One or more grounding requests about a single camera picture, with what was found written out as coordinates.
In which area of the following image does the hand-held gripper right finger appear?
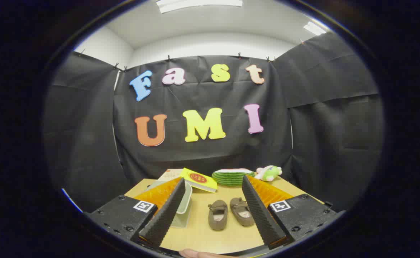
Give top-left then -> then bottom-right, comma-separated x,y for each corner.
242,175 -> 338,250

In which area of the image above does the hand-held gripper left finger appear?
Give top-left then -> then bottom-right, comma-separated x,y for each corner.
83,177 -> 186,251

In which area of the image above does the brown suede shoe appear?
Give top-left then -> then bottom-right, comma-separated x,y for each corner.
208,200 -> 228,231
230,197 -> 256,226

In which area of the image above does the white fabric storage box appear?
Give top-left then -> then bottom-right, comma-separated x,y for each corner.
148,180 -> 193,229

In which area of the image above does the beige book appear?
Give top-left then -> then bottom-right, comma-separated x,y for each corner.
159,169 -> 184,181

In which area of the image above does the pink green plush toy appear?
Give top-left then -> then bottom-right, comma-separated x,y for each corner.
255,165 -> 283,182

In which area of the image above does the watermelon slice plush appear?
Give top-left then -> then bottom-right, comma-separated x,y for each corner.
212,168 -> 256,187

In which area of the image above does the yellow book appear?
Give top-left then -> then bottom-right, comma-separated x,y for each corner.
180,168 -> 218,193

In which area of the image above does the small ceiling light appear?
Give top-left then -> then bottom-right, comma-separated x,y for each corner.
303,21 -> 327,36

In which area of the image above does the long ceiling light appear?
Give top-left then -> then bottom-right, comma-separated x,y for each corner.
156,0 -> 243,14

